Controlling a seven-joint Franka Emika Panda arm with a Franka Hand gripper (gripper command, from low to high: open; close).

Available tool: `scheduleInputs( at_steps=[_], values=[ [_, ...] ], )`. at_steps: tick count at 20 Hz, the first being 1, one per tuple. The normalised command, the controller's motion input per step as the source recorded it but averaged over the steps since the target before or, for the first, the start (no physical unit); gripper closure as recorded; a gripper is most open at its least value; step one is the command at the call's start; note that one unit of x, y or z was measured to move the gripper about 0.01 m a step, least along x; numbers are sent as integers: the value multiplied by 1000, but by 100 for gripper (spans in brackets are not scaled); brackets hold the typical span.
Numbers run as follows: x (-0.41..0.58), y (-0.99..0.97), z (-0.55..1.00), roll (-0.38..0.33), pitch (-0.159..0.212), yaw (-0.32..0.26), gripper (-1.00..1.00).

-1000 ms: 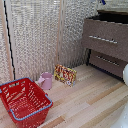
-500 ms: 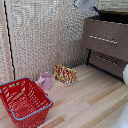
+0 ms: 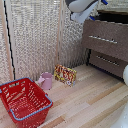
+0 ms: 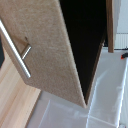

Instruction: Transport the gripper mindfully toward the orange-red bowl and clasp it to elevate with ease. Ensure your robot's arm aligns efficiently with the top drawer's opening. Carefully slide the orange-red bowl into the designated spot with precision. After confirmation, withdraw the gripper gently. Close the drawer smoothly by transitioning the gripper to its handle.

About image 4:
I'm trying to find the silver drawer handle bar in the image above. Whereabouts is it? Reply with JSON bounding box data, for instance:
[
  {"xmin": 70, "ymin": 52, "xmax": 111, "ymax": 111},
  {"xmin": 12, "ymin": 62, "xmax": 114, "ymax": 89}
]
[{"xmin": 0, "ymin": 19, "xmax": 33, "ymax": 80}]

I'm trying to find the brown wooden dresser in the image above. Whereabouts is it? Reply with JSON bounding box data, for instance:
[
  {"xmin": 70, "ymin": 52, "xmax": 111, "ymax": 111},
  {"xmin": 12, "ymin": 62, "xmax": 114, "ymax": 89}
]
[{"xmin": 105, "ymin": 0, "xmax": 116, "ymax": 54}]

